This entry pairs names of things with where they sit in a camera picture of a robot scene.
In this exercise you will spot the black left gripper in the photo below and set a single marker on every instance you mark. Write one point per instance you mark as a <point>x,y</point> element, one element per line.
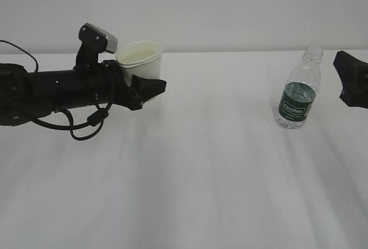
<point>135,95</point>

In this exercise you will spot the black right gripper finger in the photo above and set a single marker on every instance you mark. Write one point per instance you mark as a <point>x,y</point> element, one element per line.
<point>353,76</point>

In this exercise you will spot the white paper cup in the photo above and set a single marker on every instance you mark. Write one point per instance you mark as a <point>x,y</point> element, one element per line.
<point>138,52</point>
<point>149,69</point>

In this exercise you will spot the clear green-label water bottle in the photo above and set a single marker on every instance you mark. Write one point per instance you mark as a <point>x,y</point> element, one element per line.
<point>301,88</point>

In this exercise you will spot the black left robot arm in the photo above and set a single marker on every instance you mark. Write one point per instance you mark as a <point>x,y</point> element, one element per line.
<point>30,96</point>

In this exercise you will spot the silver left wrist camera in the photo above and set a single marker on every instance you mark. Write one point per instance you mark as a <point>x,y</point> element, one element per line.
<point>94,41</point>

